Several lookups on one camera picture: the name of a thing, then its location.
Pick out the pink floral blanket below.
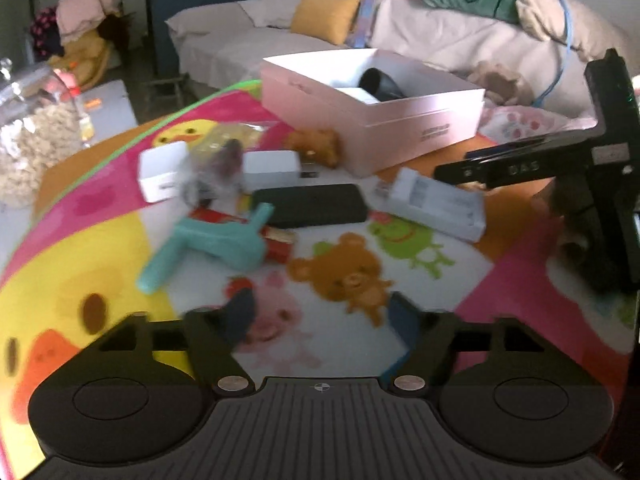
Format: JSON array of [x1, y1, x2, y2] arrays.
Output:
[[477, 106, 597, 144]]

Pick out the yellow beanbag chair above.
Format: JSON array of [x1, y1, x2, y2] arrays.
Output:
[[48, 29, 114, 91]]

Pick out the pink clothes pile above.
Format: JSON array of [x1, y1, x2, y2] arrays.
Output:
[[55, 0, 117, 46]]

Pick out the black cylindrical cup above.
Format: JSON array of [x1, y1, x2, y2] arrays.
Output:
[[358, 67, 407, 102]]

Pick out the small red box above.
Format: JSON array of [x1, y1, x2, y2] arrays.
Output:
[[189, 208, 297, 263]]

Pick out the clear plastic bag with items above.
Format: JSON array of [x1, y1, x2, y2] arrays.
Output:
[[177, 122, 268, 208]]

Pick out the pink open gift box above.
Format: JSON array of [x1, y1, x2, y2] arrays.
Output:
[[260, 49, 485, 177]]

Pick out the white long charger box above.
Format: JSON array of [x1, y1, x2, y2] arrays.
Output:
[[375, 168, 486, 243]]

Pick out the beige covered sofa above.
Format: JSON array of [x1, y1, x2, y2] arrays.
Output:
[[166, 0, 562, 91]]

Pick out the brown dog figurine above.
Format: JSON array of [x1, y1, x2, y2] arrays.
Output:
[[283, 130, 341, 169]]

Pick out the teal handheld fan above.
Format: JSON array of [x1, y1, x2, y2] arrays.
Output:
[[137, 204, 273, 295]]

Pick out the small white cube box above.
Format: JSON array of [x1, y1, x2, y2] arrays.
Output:
[[138, 141, 189, 204]]

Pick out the black case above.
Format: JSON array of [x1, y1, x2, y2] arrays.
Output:
[[250, 183, 369, 230]]

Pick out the white small rectangular box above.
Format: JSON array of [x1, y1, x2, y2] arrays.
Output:
[[242, 151, 302, 193]]

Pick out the yellow cushion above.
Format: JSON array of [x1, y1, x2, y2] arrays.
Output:
[[290, 0, 360, 46]]

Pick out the colourful cartoon play mat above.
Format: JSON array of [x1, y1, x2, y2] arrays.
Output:
[[0, 79, 634, 480]]

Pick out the beige rolled pillow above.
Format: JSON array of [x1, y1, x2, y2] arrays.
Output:
[[515, 0, 639, 64]]

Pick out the brown teddy bear plush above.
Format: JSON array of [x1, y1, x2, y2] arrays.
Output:
[[466, 61, 534, 106]]

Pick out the glass jar of peanuts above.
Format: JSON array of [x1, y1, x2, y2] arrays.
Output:
[[1, 58, 87, 208]]

